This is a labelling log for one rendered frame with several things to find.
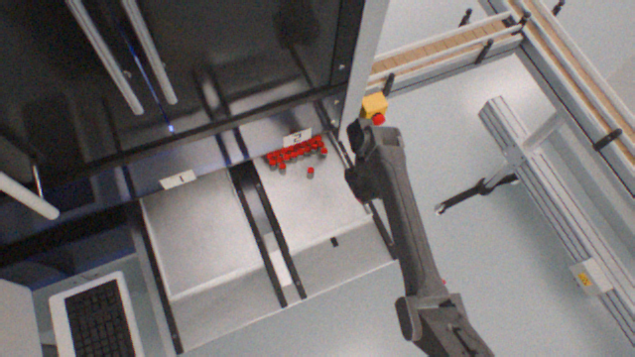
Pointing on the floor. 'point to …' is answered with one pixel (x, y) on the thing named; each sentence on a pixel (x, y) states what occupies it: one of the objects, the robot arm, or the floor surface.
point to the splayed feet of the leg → (473, 192)
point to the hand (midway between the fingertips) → (362, 200)
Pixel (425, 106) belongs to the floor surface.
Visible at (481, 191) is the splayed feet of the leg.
